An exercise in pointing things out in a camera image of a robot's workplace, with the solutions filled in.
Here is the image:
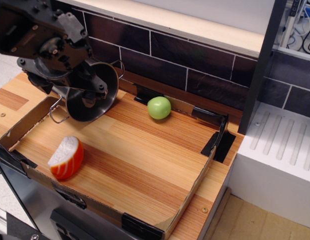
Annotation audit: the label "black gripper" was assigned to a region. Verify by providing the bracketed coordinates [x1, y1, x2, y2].
[17, 37, 107, 108]

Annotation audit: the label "stainless steel metal pot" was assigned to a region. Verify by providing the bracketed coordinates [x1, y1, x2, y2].
[49, 60, 125, 124]

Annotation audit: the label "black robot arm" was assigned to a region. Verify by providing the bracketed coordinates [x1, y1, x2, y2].
[0, 0, 108, 108]

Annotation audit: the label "cardboard fence with black tape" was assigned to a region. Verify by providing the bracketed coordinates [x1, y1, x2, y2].
[0, 74, 240, 240]

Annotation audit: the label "salmon sushi toy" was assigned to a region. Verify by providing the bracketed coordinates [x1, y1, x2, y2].
[47, 136, 84, 180]

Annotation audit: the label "green toy apple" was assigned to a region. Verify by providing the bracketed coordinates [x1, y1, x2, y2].
[147, 96, 172, 120]

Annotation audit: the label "white dish rack counter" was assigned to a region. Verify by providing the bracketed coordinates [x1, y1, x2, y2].
[229, 103, 310, 228]

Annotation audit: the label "dark grey vertical post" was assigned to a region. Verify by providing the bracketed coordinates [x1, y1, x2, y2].
[238, 0, 287, 135]

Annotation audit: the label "cables on white shelf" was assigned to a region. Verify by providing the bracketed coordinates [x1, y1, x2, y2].
[279, 0, 310, 55]

